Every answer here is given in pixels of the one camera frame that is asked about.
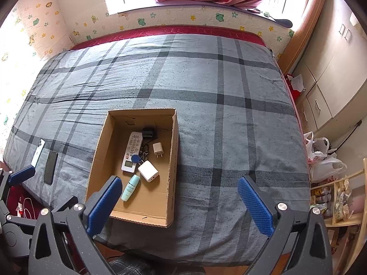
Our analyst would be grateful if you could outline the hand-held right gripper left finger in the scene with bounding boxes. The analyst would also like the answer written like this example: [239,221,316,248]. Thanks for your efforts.
[28,176,124,275]

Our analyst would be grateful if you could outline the key bunch with blue fob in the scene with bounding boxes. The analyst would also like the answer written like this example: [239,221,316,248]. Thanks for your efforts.
[130,142,151,167]

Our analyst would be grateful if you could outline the red mattress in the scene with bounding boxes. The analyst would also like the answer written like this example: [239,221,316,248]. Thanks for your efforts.
[0,25,310,224]

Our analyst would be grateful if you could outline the light blue bottle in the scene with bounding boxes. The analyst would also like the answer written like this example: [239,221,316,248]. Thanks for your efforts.
[121,174,141,202]

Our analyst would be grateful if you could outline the wooden shelf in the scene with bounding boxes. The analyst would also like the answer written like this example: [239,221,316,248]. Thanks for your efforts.
[310,157,367,275]

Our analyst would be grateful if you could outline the small white charger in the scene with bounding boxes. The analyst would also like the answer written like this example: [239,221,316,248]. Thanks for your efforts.
[152,142,164,159]

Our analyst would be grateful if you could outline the row of cans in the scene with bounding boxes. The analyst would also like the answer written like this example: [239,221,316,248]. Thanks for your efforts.
[311,187,333,215]

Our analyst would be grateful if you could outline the dark smartphone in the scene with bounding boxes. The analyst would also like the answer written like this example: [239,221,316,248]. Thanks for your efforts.
[44,151,58,186]

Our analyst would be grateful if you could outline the plain white plastic bag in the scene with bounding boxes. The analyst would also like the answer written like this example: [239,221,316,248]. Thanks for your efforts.
[310,153,347,184]

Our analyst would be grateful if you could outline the large white charger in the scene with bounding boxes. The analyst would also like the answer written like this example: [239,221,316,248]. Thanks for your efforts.
[138,160,159,183]

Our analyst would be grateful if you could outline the beige cabinet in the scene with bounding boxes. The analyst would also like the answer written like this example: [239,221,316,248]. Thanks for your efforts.
[292,0,367,149]

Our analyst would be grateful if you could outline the clear snack bag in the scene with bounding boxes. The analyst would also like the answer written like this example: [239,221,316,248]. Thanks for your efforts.
[334,179,353,221]

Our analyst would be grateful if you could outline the white remote control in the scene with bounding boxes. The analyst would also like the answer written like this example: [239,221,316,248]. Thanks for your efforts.
[121,132,143,173]

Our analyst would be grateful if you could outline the wooden side panel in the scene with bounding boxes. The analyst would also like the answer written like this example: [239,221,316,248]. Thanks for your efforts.
[277,0,330,75]

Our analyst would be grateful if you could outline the cardboard box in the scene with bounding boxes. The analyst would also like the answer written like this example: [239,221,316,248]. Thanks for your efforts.
[85,108,180,228]

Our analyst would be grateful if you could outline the white plastic bag red print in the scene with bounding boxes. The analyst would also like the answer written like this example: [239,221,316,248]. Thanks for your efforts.
[303,132,330,161]

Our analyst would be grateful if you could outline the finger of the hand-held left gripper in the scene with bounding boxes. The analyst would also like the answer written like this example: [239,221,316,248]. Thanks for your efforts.
[0,165,36,204]

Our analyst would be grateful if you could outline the white cable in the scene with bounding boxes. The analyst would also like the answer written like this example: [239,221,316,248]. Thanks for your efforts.
[16,196,33,221]

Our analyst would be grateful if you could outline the white smartphone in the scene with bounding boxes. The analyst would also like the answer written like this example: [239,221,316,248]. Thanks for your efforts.
[30,138,46,168]

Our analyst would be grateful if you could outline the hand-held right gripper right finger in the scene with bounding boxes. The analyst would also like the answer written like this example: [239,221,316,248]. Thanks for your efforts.
[237,175,333,275]

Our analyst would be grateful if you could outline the plaid trousers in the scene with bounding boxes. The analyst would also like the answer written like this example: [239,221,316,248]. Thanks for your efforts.
[107,256,204,275]

